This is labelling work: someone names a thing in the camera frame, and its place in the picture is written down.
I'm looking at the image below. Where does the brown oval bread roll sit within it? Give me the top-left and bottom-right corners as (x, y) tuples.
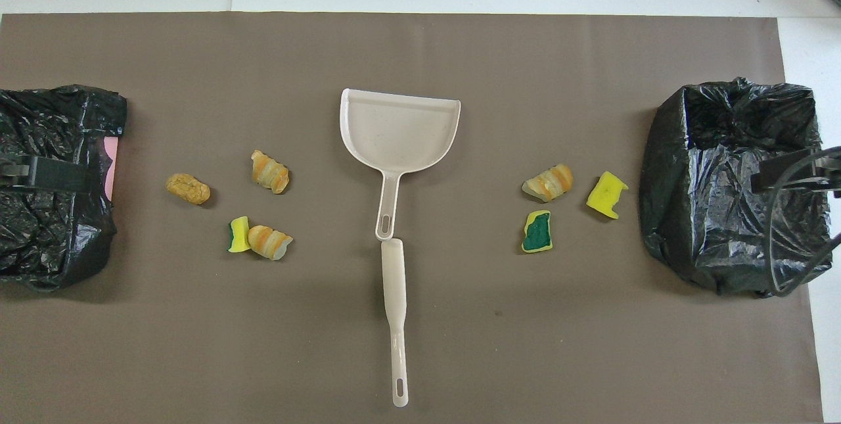
(166, 173), (212, 206)

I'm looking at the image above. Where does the small yellow green sponge piece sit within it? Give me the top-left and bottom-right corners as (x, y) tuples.
(227, 216), (252, 254)

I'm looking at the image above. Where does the toy croissant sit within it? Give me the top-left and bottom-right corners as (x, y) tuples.
(247, 225), (294, 261)
(250, 150), (290, 195)
(522, 163), (574, 204)

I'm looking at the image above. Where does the green topped yellow sponge piece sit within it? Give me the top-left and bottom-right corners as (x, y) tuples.
(521, 210), (554, 254)

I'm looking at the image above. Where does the beige plastic dustpan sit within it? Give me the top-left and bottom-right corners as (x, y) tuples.
(340, 88), (462, 241)

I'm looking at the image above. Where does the beige brush with black bristles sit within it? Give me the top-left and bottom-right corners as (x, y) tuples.
(380, 238), (409, 408)

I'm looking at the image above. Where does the pink plastic bin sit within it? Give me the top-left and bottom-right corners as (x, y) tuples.
(104, 137), (120, 201)

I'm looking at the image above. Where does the black plastic trash bag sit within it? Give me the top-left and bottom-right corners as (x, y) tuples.
(639, 77), (833, 298)
(0, 85), (127, 292)

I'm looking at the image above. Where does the brown table mat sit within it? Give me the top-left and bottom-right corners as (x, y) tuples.
(0, 12), (825, 424)

